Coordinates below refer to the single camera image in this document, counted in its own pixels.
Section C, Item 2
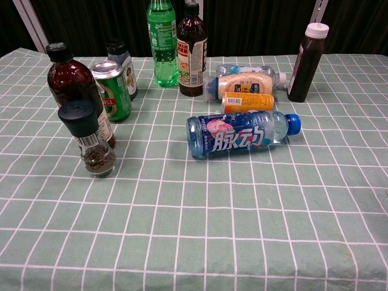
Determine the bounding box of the blue sports drink bottle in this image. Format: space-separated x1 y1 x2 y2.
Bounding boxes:
186 110 303 161

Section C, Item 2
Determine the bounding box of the beige mayonnaise squeeze bottle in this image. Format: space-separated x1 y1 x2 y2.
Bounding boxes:
202 72 287 104

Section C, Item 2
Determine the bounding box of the brown tea bottle yellow label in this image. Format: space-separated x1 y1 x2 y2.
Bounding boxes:
176 1 209 98

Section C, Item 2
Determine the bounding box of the clear water bottle blue label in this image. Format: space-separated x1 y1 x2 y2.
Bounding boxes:
215 64 276 78

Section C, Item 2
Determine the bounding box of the green soda bottle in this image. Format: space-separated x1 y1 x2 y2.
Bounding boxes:
146 0 179 89

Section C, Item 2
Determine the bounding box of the small bottle with mushroom label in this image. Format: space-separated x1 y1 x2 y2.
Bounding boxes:
106 38 139 102

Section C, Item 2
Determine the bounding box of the dark juice bottle white cap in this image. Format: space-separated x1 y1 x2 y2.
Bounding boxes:
286 22 330 102

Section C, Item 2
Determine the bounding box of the dark brown bottle black cap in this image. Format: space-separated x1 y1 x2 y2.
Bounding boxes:
45 42 117 149

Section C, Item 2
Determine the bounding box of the green checkered tablecloth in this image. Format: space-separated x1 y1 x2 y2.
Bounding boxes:
0 48 388 291

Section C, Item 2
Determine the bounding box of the orange drink can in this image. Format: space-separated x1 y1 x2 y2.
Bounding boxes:
221 91 275 114

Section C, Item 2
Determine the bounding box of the green beer can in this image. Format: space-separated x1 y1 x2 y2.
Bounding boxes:
90 60 133 124

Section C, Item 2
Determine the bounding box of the pepper grinder with black cap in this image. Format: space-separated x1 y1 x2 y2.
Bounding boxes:
58 99 118 178

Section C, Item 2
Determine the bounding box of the black curtain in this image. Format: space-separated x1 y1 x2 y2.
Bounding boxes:
0 0 388 59

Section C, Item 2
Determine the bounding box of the white perforated metal rail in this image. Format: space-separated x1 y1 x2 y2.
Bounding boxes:
309 0 329 28

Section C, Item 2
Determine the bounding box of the white metal frame post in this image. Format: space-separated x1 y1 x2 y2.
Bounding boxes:
11 0 49 53

